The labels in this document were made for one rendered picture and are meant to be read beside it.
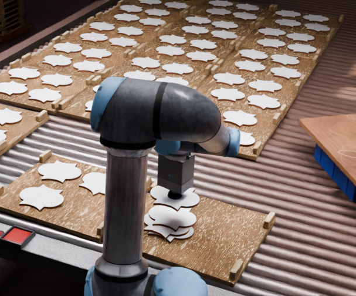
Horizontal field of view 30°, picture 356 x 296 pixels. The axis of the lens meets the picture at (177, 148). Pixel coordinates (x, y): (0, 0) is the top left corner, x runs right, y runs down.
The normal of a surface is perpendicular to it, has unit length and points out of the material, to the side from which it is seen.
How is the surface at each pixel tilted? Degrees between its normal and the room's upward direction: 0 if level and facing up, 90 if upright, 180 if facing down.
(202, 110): 63
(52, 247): 0
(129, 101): 52
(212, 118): 79
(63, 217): 0
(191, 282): 6
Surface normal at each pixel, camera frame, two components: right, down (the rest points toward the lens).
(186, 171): 0.83, 0.29
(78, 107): 0.04, -0.88
